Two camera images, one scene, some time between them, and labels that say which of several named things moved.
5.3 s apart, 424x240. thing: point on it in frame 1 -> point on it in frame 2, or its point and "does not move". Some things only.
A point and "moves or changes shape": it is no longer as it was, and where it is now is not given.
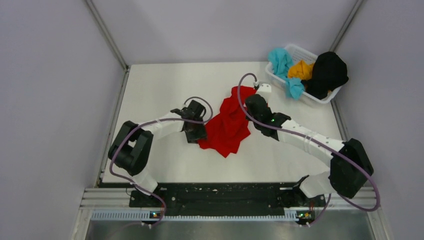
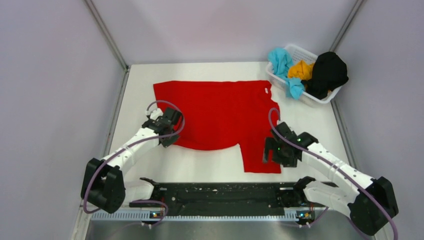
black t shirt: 330,71 does not move
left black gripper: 201,134 -> 171,140
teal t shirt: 281,59 does not move
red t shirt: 227,128 moves or changes shape
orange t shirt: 301,70 does not move
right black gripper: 247,117 -> 271,144
